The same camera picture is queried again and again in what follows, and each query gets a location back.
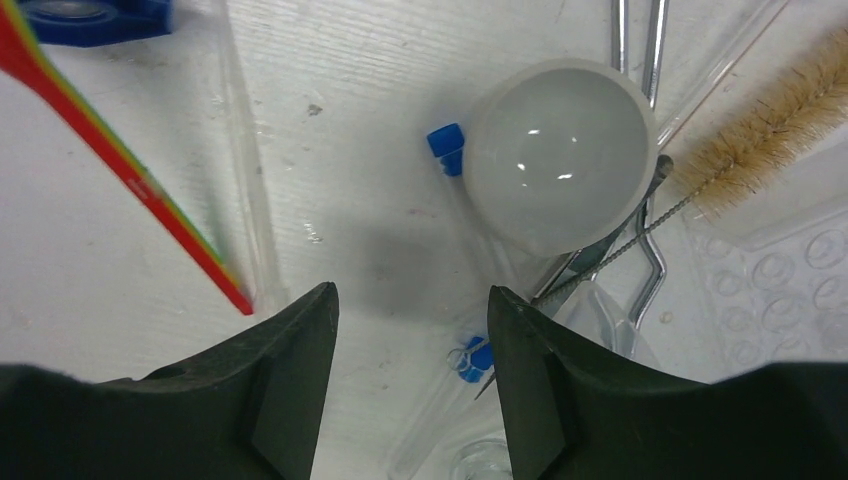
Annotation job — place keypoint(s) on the small glass dish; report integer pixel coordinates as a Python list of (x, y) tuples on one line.
[(482, 460)]

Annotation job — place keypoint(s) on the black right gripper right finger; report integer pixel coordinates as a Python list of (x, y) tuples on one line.
[(575, 410)]

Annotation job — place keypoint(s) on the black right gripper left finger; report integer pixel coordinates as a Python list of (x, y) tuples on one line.
[(249, 407)]

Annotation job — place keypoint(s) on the clear glass stirring rod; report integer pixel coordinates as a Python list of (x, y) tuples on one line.
[(269, 294)]

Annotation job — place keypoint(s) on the blue capped test tube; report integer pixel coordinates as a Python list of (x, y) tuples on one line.
[(443, 403), (487, 253)]

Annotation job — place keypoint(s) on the white evaporating dish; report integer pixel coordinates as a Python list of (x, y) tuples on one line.
[(560, 155)]

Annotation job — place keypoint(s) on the graduated cylinder blue base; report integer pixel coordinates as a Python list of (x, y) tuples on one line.
[(92, 23)]

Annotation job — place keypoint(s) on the brown test tube brush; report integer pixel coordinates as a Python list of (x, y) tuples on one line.
[(804, 104)]

